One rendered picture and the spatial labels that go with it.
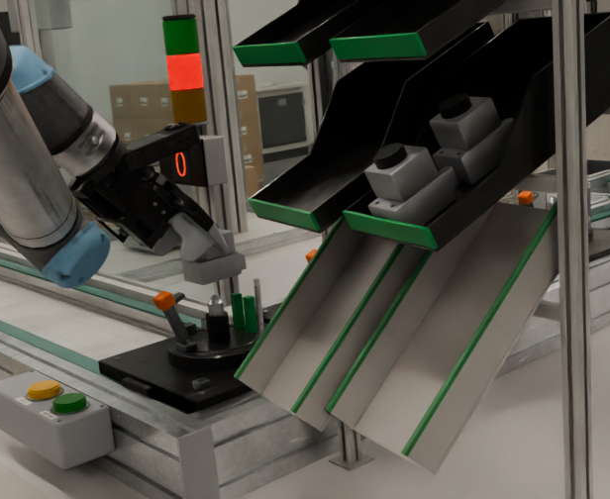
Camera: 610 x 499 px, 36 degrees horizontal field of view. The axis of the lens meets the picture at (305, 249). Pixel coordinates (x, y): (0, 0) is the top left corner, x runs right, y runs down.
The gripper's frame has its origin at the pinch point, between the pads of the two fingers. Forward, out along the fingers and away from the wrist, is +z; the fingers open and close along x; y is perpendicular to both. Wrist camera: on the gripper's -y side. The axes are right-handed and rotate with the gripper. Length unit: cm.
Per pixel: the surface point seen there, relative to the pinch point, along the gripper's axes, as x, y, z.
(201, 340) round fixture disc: -1.7, 10.6, 8.4
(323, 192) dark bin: 27.1, -3.3, -9.1
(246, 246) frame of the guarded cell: -81, -32, 61
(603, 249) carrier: 11, -44, 60
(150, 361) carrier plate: -5.2, 16.5, 5.8
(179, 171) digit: -19.4, -10.9, 0.8
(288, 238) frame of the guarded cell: -82, -42, 70
